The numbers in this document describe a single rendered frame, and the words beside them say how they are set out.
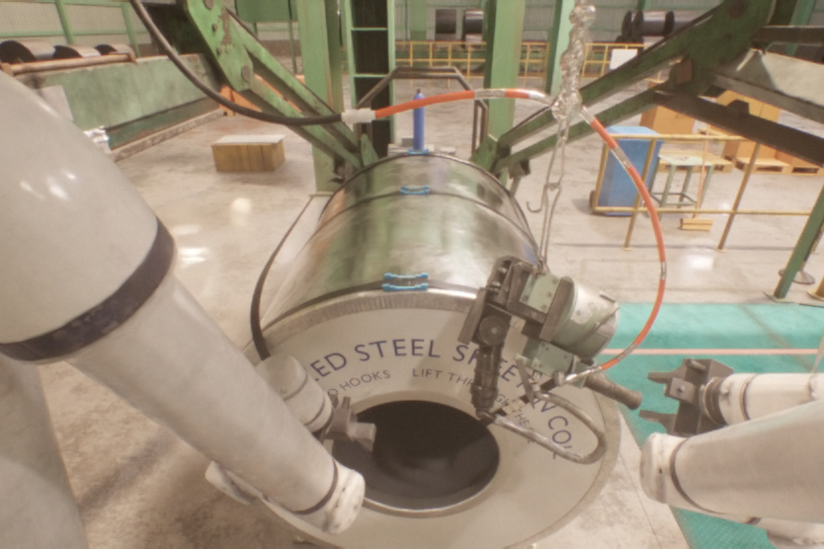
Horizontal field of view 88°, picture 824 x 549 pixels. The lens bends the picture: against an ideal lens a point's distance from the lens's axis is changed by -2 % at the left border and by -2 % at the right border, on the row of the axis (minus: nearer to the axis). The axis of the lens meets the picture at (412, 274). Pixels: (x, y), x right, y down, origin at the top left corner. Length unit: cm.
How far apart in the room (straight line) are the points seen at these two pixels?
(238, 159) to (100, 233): 699
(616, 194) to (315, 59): 371
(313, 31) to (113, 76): 465
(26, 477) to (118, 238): 26
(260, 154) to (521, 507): 627
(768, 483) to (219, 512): 218
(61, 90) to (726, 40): 152
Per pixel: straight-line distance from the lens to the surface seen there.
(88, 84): 99
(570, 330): 90
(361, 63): 732
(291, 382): 73
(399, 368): 115
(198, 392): 38
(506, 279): 87
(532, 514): 166
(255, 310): 120
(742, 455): 49
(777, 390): 77
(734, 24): 155
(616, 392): 102
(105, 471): 279
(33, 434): 49
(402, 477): 168
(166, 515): 248
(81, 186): 28
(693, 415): 87
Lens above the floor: 190
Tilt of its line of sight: 29 degrees down
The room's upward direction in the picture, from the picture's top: straight up
